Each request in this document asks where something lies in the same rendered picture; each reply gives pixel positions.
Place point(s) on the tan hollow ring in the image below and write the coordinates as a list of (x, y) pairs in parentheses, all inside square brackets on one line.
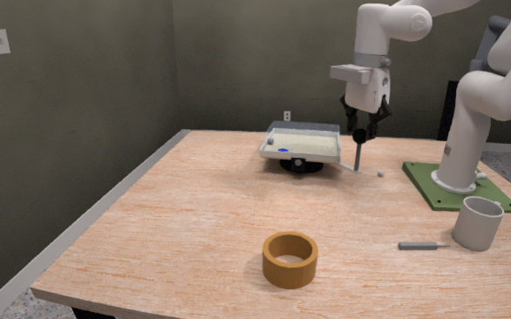
[(289, 275)]

